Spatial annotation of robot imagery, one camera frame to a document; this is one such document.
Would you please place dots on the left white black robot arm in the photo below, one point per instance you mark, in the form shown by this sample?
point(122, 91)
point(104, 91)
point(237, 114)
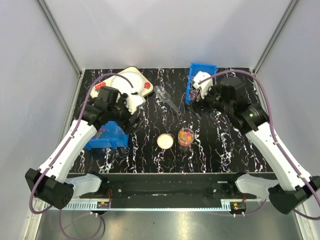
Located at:
point(50, 182)

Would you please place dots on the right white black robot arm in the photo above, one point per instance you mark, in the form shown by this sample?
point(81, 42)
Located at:
point(293, 184)

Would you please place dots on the blue bin of star candies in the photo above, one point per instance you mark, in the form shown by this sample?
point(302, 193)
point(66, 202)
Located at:
point(109, 136)

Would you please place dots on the white slotted cable duct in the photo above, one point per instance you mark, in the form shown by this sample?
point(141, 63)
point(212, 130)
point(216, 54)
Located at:
point(154, 205)

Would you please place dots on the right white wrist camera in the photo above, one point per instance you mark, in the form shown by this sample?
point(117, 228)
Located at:
point(202, 83)

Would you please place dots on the clear plastic scoop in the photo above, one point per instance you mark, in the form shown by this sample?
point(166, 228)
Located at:
point(164, 97)

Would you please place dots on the white round jar lid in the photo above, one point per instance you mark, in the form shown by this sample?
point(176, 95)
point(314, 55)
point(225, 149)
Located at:
point(165, 141)

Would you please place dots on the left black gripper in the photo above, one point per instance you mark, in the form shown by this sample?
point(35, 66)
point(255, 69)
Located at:
point(126, 125)

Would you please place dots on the aluminium frame rail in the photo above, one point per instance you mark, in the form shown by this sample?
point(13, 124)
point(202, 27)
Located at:
point(60, 201)

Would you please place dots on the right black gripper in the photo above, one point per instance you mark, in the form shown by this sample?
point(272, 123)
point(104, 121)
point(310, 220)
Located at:
point(196, 105)

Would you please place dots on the clear glass jar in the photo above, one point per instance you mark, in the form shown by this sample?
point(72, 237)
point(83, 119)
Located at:
point(186, 136)

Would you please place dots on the strawberry pattern tray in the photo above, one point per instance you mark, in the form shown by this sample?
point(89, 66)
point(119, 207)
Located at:
point(140, 83)

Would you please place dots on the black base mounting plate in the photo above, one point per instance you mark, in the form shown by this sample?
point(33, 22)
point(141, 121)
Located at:
point(175, 186)

